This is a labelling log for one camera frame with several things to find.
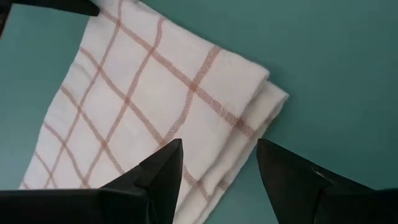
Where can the white towel with red grid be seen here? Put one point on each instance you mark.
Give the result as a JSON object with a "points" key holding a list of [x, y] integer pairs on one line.
{"points": [[149, 93]]}

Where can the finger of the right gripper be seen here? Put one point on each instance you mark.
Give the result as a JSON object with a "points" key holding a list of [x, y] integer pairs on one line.
{"points": [[62, 4]]}

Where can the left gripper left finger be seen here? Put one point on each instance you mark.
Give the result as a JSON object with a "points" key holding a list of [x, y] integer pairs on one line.
{"points": [[93, 208]]}

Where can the green table mat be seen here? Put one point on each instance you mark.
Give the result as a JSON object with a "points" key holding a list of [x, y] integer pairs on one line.
{"points": [[335, 77]]}

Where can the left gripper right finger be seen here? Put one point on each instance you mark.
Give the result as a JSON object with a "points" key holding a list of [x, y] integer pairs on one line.
{"points": [[311, 199]]}

